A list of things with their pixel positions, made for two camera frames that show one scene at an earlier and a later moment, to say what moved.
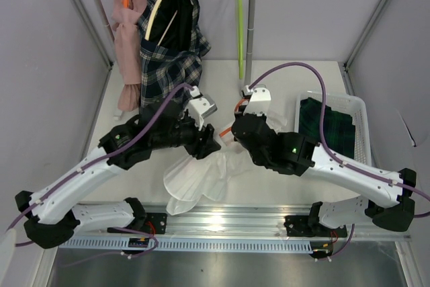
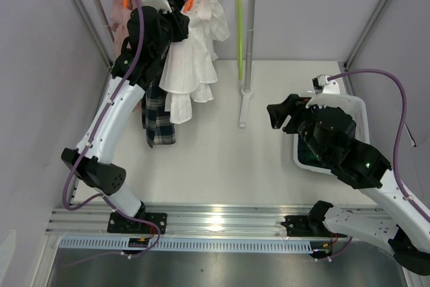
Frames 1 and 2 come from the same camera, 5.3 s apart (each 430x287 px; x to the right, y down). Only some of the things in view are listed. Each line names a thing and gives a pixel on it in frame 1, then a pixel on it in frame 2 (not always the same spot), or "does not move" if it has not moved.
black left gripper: [201, 148] to [179, 21]
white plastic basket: [347, 104] does not move
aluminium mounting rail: [246, 221] does not move
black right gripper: [256, 115] to [295, 106]
